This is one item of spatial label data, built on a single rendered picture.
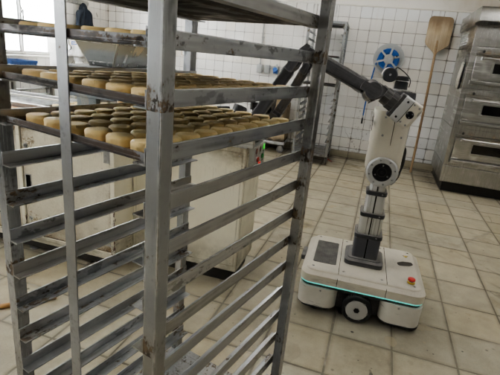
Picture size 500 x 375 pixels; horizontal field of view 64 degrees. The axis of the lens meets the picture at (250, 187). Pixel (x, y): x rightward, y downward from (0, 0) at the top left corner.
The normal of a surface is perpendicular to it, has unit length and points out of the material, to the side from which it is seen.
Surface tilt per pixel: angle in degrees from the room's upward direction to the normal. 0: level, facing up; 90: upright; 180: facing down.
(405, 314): 90
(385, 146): 101
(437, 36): 82
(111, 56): 110
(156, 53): 90
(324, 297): 90
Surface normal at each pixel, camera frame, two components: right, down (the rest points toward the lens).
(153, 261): -0.52, 0.22
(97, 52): -0.30, 0.57
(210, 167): -0.29, 0.27
